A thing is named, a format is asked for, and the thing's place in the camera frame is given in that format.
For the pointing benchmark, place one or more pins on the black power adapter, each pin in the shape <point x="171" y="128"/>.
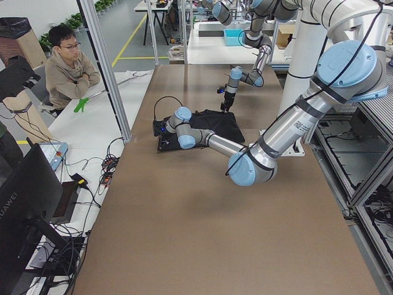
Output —
<point x="82" y="182"/>

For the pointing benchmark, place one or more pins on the blue teach pendant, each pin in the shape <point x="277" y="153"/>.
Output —
<point x="55" y="153"/>

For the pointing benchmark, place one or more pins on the black graphic t-shirt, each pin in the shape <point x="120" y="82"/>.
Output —
<point x="222" y="123"/>

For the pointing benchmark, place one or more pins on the red black power strip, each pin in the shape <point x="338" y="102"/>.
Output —
<point x="108" y="168"/>

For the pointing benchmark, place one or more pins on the aluminium frame post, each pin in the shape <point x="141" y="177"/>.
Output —
<point x="93" y="29"/>

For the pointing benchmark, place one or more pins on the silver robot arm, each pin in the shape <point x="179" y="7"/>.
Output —
<point x="254" y="38"/>
<point x="338" y="58"/>

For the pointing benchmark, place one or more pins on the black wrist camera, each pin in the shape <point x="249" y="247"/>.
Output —
<point x="159" y="129"/>
<point x="221" y="89"/>

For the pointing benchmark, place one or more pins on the black Huawei monitor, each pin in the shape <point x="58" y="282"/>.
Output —
<point x="29" y="198"/>

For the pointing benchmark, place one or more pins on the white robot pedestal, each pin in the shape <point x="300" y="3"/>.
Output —
<point x="310" y="36"/>

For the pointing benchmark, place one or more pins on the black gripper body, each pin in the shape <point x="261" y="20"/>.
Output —
<point x="162" y="139"/>
<point x="228" y="97"/>

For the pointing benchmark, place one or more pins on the seated person beige hoodie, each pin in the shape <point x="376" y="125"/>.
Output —
<point x="69" y="73"/>

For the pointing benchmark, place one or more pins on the blue plastic bin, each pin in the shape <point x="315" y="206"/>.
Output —
<point x="233" y="37"/>

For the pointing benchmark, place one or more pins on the green grabber tool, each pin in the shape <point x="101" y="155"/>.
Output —
<point x="81" y="105"/>

